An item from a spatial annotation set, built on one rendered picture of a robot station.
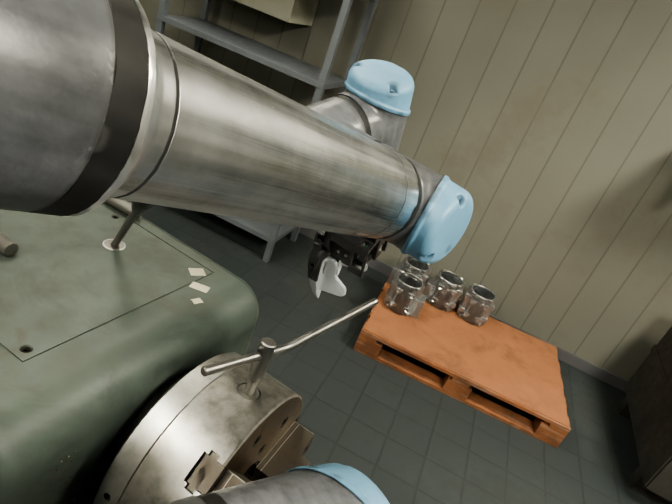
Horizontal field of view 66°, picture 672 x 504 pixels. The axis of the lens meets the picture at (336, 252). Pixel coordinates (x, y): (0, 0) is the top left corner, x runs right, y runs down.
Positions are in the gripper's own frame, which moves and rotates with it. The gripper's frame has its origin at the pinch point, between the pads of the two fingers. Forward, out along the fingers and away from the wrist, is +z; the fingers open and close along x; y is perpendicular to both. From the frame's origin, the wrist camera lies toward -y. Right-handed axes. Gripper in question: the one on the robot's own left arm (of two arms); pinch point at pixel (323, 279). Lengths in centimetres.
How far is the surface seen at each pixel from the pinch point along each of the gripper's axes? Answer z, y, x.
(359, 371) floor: 182, -17, 107
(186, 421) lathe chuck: 4.1, -1.7, -28.2
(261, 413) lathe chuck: 4.7, 5.0, -21.4
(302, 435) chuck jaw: 19.9, 8.4, -13.8
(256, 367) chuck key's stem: 0.7, 1.5, -18.4
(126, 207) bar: 7.5, -41.1, -3.0
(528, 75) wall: 68, -22, 279
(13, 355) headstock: -2.4, -20.9, -36.3
